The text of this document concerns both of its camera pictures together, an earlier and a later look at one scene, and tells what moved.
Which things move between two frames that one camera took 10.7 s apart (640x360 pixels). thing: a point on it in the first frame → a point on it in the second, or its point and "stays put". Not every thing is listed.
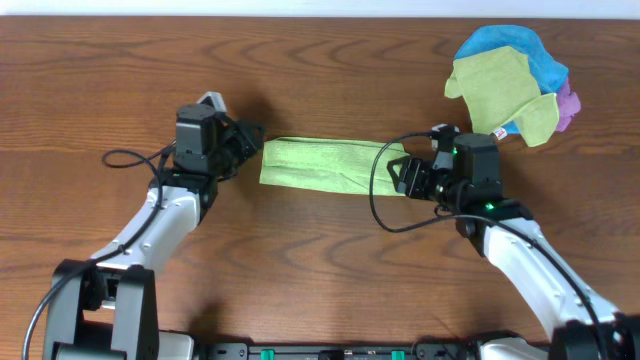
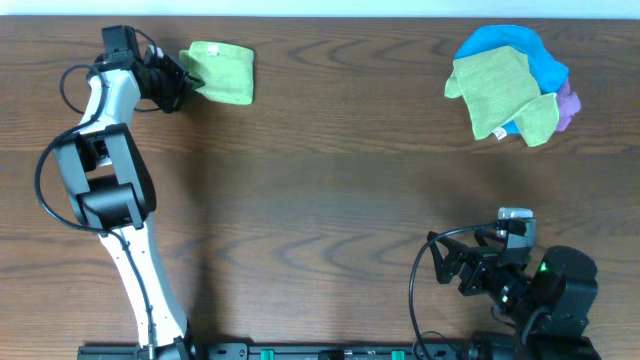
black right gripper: x=424 y=170 → x=481 y=260
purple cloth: x=569 y=105 stays put
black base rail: x=420 y=351 stays put
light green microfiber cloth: x=341 y=165 → x=228 y=71
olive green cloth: x=498 y=90 stays put
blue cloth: x=551 y=74 stays put
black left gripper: x=240 y=145 → x=176 y=83
